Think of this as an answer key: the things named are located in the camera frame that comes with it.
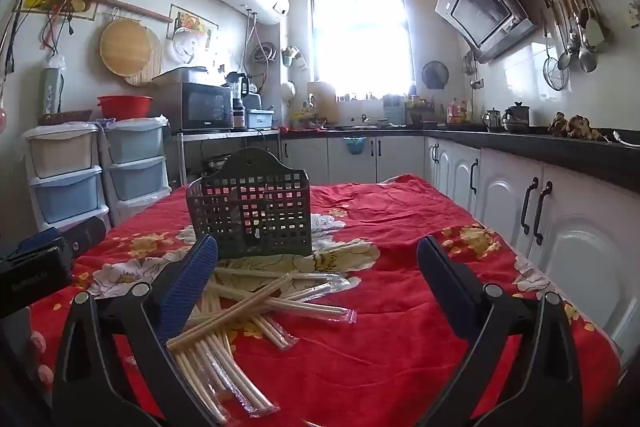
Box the hanging black and red cables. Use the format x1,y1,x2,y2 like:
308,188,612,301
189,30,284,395
30,0,76,50

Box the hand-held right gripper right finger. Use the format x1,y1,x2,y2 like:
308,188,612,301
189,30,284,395
416,235,586,427

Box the bunch of chopsticks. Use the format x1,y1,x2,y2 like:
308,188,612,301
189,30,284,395
165,268,358,425

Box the dark grey plastic utensil basket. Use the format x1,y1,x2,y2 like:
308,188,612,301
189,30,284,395
186,147,313,261

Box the brown woven basket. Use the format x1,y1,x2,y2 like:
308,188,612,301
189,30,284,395
37,109,94,126

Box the small fruit wall poster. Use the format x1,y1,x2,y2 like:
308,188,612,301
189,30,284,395
167,3,219,45

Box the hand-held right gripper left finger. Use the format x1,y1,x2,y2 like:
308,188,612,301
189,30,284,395
52,233,221,427

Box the red plastic basin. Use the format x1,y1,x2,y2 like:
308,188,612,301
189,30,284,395
96,95,154,119

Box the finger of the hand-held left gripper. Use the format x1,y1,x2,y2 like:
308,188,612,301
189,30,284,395
15,228,63,259
59,215,108,255

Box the row of condiment bottles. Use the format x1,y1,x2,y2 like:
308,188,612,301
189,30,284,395
446,99,474,124

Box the round bamboo tray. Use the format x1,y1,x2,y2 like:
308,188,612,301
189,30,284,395
99,18,153,76

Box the ginger root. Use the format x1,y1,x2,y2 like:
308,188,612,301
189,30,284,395
546,112,608,142

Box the black microwave oven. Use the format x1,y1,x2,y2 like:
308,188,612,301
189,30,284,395
152,82,233,132

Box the cardboard box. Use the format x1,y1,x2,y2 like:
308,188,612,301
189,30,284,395
151,66,208,86

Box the multicolour plastic drawer tower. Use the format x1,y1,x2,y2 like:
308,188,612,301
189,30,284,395
22,121,111,233

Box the red floral blanket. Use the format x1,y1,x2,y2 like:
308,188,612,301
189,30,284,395
30,173,623,427

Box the metal mesh strainer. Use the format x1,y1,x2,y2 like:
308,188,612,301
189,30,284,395
542,22,571,92

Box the kitchen window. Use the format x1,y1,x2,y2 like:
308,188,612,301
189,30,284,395
306,0,417,100

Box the person's left hand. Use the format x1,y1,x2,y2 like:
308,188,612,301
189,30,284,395
26,330,55,388

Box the round woven straw tray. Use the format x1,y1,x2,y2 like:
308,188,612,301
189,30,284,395
122,27,165,88

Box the blue-grey plastic box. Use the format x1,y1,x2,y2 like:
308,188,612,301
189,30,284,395
246,107,276,129

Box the metal shelf rack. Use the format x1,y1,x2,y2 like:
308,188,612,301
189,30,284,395
167,128,281,188

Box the dark kettle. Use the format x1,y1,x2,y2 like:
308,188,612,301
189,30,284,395
502,102,532,132

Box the black blender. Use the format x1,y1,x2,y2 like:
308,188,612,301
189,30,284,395
225,72,251,108

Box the coiled hose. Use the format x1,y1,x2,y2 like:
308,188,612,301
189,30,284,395
250,42,278,68

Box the white base cabinets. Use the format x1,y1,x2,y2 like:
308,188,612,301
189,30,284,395
280,129,640,358

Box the wooden cutting board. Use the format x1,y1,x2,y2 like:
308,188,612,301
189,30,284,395
306,82,338,120

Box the pale blue plastic drawer tower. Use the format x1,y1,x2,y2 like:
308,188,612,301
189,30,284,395
102,117,171,228

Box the row of hanging kitchen utensils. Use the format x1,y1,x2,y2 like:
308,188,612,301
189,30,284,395
542,0,613,75

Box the pale green patterned container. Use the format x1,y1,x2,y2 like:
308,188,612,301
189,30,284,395
40,54,66,115

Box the black kitchen countertop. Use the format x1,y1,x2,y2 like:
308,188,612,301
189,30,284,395
280,122,640,195

